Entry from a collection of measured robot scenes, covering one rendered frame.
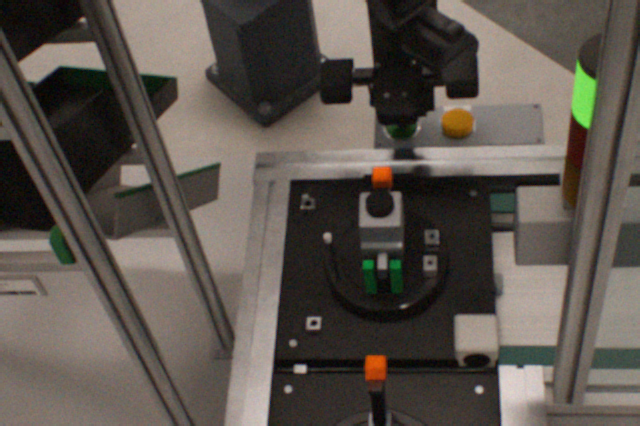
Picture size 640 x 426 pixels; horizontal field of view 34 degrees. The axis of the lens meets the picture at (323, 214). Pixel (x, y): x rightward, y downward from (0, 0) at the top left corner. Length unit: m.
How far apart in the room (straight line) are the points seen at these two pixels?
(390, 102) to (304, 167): 0.18
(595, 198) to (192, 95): 0.85
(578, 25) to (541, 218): 1.97
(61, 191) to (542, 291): 0.65
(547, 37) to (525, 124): 1.49
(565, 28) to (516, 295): 1.67
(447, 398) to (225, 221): 0.44
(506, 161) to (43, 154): 0.71
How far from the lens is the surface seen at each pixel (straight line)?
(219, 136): 1.47
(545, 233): 0.89
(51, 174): 0.73
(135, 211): 1.01
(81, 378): 1.30
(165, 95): 1.04
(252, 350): 1.16
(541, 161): 1.28
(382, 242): 1.09
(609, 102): 0.72
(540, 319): 1.20
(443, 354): 1.11
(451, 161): 1.28
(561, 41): 2.78
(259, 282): 1.20
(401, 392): 1.10
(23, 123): 0.69
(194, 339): 1.29
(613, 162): 0.79
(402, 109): 1.16
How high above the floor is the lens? 1.95
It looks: 53 degrees down
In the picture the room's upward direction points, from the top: 11 degrees counter-clockwise
